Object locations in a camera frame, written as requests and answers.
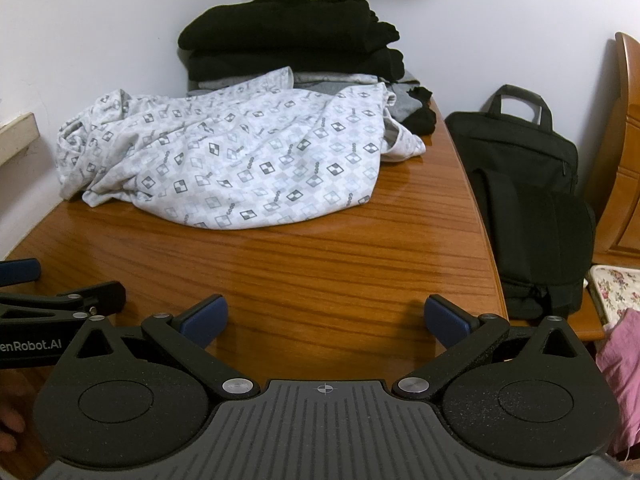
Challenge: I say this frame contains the grey printed shirt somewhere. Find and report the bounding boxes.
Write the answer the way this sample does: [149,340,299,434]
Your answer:
[382,80,422,123]

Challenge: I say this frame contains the mottled light grey garment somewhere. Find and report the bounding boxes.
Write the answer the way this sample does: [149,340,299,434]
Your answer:
[292,70,386,95]

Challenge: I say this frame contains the person's left hand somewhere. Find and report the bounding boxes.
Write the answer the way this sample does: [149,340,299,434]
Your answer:
[0,401,27,461]

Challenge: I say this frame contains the beige window sill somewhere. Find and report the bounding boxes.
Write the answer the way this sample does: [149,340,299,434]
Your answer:
[0,112,41,167]

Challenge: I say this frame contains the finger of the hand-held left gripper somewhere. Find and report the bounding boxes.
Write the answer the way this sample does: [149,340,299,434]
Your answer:
[0,281,127,334]
[0,258,42,289]

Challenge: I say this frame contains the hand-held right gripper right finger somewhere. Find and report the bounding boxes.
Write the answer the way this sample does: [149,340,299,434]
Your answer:
[392,294,588,403]

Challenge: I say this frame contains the black knit sweater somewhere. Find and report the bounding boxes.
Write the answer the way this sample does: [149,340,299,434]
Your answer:
[178,0,401,53]

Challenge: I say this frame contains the floral cushion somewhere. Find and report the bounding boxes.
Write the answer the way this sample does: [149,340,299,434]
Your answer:
[587,264,640,333]

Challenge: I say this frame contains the pink cloth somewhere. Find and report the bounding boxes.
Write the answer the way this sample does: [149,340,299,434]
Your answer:
[595,307,640,463]

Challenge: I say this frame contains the black laptop bag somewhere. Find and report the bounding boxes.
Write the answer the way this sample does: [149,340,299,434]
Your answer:
[444,84,597,320]

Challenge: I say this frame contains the black folded garment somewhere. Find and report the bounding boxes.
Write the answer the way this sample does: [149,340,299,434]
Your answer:
[187,46,407,84]

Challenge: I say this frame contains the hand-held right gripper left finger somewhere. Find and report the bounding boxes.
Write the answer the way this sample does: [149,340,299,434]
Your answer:
[62,294,261,403]

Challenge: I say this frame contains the white patterned pajama pants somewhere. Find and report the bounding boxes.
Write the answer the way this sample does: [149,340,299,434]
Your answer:
[56,66,427,231]

